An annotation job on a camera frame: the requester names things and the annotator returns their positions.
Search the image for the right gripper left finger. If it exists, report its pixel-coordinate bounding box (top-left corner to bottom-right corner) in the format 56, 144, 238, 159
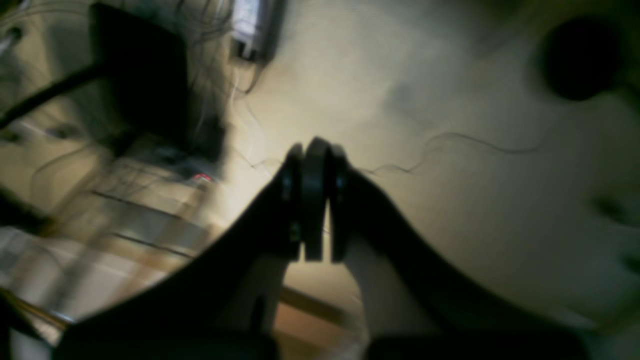
52, 137, 330, 360

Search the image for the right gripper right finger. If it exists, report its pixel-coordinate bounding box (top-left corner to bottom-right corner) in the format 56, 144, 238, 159
327, 145, 591, 360

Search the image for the white power strip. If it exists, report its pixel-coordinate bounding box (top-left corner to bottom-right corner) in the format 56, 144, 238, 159
125, 145, 223, 184

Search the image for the black round object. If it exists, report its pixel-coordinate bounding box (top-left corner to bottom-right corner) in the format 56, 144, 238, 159
538, 15, 625, 101

